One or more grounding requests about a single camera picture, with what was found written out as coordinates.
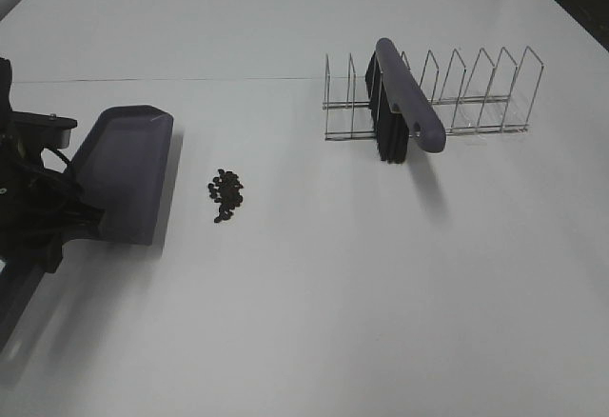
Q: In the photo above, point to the pile of coffee beans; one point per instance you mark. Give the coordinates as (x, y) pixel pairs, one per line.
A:
(225, 190)

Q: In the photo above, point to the purple plastic dustpan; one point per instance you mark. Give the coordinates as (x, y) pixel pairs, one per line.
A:
(121, 165)

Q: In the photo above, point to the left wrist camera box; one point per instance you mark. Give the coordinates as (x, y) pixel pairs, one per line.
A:
(41, 131)

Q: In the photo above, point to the purple brush black bristles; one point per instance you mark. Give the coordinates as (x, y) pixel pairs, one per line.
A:
(399, 109)

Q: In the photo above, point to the chrome wire dish rack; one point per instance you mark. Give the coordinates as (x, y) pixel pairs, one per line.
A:
(495, 93)

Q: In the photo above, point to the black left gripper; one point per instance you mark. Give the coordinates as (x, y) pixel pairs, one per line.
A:
(41, 200)

